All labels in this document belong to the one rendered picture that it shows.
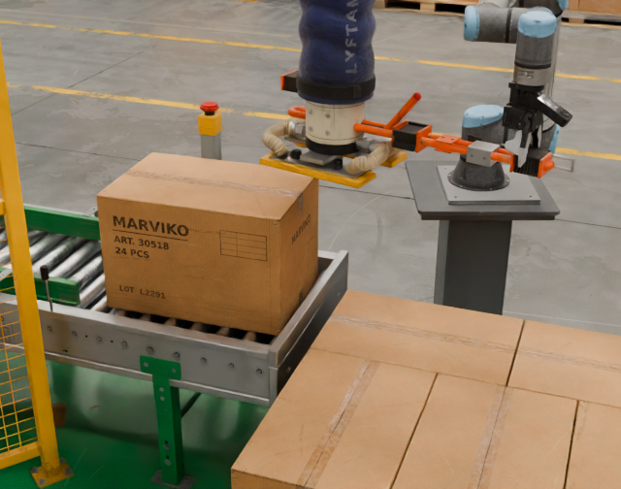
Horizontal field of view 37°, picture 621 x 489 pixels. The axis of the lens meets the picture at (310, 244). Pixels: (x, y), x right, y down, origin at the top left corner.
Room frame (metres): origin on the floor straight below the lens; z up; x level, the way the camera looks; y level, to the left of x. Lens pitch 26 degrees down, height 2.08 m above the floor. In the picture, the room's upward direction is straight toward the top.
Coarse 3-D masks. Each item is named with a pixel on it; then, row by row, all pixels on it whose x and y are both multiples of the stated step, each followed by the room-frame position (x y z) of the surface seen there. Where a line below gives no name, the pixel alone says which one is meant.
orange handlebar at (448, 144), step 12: (300, 108) 2.69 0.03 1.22; (372, 132) 2.50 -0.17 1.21; (384, 132) 2.48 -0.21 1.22; (420, 144) 2.42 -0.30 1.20; (432, 144) 2.40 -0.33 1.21; (444, 144) 2.38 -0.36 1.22; (456, 144) 2.40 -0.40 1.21; (468, 144) 2.39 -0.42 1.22; (492, 156) 2.31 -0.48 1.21; (504, 156) 2.29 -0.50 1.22; (552, 168) 2.24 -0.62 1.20
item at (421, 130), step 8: (392, 128) 2.46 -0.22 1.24; (400, 128) 2.48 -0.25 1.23; (408, 128) 2.48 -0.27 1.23; (416, 128) 2.48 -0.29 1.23; (424, 128) 2.45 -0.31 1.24; (392, 136) 2.46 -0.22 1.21; (400, 136) 2.43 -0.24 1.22; (408, 136) 2.42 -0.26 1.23; (416, 136) 2.41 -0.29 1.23; (424, 136) 2.44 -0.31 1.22; (392, 144) 2.45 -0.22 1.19; (400, 144) 2.43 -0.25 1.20; (408, 144) 2.42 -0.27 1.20; (416, 144) 2.41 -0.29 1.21; (416, 152) 2.41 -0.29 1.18
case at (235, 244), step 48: (144, 192) 2.67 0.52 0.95; (192, 192) 2.67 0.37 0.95; (240, 192) 2.68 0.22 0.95; (288, 192) 2.68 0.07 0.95; (144, 240) 2.61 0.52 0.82; (192, 240) 2.56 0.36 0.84; (240, 240) 2.52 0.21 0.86; (288, 240) 2.55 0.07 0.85; (144, 288) 2.61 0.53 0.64; (192, 288) 2.56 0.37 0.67; (240, 288) 2.52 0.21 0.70; (288, 288) 2.55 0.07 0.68
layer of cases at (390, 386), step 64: (384, 320) 2.59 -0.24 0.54; (448, 320) 2.59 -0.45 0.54; (512, 320) 2.59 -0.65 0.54; (320, 384) 2.23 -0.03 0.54; (384, 384) 2.23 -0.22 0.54; (448, 384) 2.23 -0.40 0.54; (512, 384) 2.23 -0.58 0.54; (576, 384) 2.24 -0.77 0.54; (256, 448) 1.94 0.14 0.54; (320, 448) 1.94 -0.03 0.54; (384, 448) 1.94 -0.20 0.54; (448, 448) 1.94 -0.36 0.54; (512, 448) 1.94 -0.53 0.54; (576, 448) 1.95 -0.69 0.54
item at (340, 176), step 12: (264, 156) 2.59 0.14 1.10; (276, 156) 2.57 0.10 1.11; (288, 156) 2.58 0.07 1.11; (288, 168) 2.52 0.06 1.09; (300, 168) 2.50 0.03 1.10; (312, 168) 2.49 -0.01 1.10; (324, 168) 2.49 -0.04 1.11; (336, 168) 2.47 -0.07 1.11; (336, 180) 2.43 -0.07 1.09; (348, 180) 2.41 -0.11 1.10; (360, 180) 2.41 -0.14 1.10
